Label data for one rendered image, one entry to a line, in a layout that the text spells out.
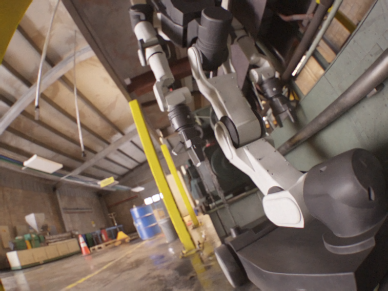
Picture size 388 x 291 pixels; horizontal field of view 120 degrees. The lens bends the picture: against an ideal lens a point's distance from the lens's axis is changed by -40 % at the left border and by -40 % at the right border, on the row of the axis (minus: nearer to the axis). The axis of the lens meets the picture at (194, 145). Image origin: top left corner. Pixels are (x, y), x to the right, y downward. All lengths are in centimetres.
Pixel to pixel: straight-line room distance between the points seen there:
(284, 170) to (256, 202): 128
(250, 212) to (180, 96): 146
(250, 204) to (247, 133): 126
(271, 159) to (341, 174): 33
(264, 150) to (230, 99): 24
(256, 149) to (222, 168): 99
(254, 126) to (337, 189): 43
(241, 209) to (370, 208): 156
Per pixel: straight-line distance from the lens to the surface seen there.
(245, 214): 188
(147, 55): 81
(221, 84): 76
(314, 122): 71
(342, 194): 40
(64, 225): 1265
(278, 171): 63
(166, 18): 93
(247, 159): 69
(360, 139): 72
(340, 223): 44
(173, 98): 68
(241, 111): 73
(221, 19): 67
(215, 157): 167
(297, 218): 50
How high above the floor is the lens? 41
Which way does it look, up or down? 17 degrees up
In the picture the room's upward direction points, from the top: 25 degrees counter-clockwise
